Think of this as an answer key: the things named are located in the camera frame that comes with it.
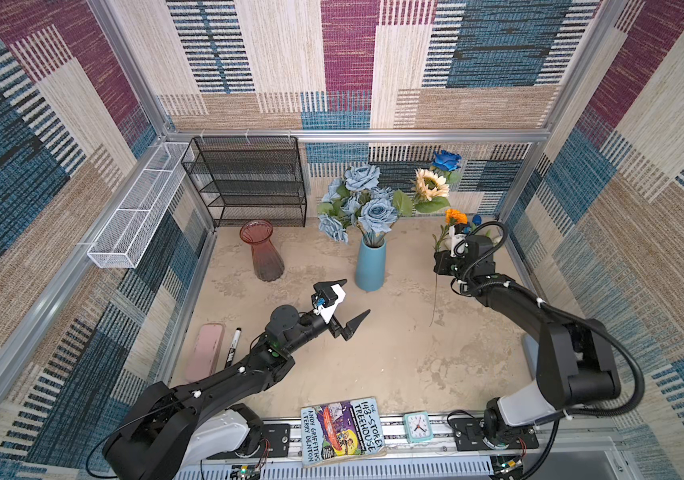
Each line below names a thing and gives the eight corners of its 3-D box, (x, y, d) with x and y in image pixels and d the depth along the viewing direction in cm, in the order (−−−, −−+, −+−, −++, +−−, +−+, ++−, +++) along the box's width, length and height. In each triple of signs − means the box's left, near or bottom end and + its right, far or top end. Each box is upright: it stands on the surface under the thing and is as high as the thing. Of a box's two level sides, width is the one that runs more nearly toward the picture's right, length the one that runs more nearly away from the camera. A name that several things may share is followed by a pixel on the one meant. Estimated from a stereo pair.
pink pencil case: (187, 381, 85) (181, 377, 82) (204, 329, 95) (199, 323, 92) (213, 381, 85) (208, 377, 82) (227, 328, 95) (223, 323, 92)
